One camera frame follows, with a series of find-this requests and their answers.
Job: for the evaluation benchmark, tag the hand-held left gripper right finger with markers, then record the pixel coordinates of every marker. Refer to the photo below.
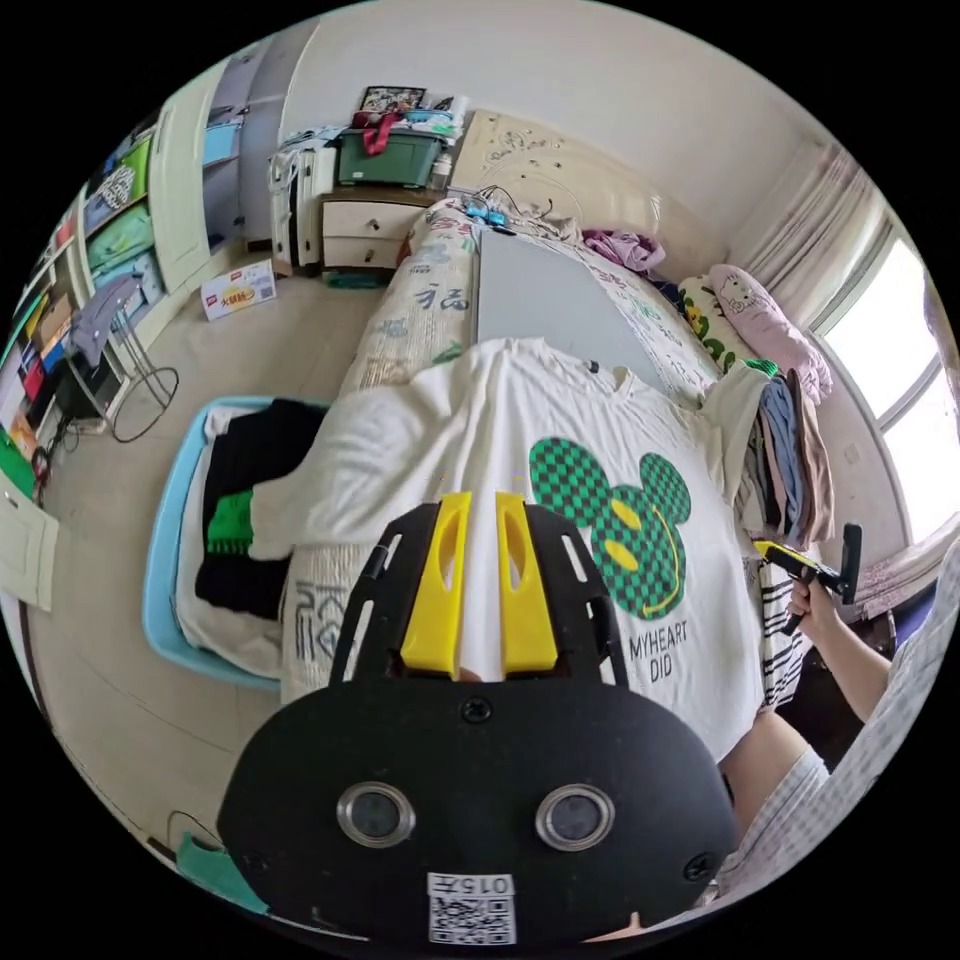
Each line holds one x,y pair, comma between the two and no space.
529,600

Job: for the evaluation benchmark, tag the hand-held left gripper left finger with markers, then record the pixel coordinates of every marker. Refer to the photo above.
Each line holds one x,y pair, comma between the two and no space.
435,585

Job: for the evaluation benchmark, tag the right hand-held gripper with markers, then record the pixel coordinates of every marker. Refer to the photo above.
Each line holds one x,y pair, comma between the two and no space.
821,579

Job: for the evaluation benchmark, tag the white long sleeve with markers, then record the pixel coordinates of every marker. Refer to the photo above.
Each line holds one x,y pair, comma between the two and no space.
525,420

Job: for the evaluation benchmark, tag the person's right forearm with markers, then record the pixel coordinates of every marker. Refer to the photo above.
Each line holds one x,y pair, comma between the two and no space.
851,667

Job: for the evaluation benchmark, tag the person's right hand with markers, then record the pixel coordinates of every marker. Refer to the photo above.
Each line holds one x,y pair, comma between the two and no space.
814,604

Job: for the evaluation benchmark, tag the black white striped cloth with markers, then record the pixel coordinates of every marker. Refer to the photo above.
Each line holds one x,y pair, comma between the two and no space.
780,637

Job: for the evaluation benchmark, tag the pile of clothes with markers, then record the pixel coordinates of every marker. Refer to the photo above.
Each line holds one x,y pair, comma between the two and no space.
795,457

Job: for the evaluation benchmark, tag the window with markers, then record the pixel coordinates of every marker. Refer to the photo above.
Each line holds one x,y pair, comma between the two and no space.
907,390

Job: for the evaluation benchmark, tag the pink pillow with cat print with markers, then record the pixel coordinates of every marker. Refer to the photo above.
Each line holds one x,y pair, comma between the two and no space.
772,330

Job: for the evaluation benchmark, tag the white cushion, green yellow print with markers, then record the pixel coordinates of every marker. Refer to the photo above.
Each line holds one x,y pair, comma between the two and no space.
705,322

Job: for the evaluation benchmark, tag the person's body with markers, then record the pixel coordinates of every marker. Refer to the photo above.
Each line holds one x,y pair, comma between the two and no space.
840,795

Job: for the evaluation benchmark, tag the blue basket with clothes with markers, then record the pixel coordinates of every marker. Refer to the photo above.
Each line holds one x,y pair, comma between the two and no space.
169,540

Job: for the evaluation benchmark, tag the bed with printed woven mat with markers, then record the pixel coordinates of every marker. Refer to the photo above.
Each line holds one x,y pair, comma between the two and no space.
420,300

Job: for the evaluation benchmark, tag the grey flat board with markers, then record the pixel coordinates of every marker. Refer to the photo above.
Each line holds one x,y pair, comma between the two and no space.
555,300

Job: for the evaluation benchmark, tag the cream curtain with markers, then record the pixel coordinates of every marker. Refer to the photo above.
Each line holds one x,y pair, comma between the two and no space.
817,232

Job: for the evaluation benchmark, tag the purple garment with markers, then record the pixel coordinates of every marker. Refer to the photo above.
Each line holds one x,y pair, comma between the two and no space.
626,249

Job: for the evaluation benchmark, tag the white printed carton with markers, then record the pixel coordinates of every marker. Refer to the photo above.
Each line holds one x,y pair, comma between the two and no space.
238,291

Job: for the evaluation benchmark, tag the white nightstand with green box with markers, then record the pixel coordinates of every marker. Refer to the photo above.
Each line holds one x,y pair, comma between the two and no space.
367,217

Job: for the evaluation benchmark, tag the metal stand with grey garment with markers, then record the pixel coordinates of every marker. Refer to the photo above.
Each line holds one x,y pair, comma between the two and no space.
101,315

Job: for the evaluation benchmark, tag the white shelf with clothes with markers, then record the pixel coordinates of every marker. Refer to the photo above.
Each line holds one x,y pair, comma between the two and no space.
112,225

